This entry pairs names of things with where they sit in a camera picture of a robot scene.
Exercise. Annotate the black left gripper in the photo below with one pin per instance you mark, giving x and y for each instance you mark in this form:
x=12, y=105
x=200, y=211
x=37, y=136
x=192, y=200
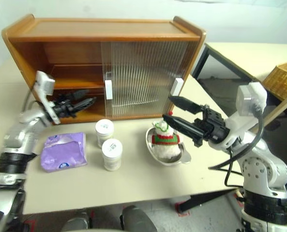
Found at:
x=63, y=108

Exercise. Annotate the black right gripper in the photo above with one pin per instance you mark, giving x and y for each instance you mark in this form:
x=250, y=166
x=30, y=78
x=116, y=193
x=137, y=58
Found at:
x=214, y=125

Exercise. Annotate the white bottle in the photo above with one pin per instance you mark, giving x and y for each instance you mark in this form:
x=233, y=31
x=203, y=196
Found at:
x=104, y=131
x=112, y=154

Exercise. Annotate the purple box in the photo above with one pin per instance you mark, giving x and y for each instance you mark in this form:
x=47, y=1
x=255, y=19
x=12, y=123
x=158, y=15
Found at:
x=63, y=151

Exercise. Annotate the white plush toy, striped scarf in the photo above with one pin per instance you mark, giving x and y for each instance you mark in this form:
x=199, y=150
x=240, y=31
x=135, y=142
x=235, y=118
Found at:
x=166, y=145

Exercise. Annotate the wooden cabinet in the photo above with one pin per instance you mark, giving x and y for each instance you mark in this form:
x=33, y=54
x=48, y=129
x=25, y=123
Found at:
x=104, y=30

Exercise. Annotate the metal bowl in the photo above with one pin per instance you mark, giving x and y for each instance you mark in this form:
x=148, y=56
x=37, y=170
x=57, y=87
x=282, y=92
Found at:
x=185, y=158

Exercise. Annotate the black-framed side table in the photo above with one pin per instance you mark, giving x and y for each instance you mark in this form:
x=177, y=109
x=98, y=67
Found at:
x=232, y=65

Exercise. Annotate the black table leg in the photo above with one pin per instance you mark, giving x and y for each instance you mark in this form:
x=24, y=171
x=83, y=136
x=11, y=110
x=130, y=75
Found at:
x=206, y=199

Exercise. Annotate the red floor tape marker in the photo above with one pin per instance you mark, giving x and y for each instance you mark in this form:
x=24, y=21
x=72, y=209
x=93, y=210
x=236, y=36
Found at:
x=30, y=226
x=183, y=212

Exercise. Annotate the wicker basket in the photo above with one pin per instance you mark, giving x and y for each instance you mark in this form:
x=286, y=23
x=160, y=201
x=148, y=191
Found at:
x=282, y=78

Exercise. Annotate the dark rounded shape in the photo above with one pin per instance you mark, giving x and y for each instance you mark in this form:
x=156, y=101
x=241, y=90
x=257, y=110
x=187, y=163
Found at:
x=138, y=221

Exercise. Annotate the grey rounded shape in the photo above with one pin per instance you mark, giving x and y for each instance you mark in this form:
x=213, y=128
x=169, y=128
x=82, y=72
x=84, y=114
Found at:
x=76, y=223

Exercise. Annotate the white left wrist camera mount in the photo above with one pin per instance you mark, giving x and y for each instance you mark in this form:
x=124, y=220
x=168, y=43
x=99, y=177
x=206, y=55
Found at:
x=45, y=83

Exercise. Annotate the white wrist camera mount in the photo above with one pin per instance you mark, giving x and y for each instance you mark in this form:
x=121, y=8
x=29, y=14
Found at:
x=45, y=83
x=251, y=96

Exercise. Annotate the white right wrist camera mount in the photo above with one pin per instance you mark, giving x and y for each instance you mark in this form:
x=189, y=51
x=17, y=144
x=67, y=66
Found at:
x=251, y=96

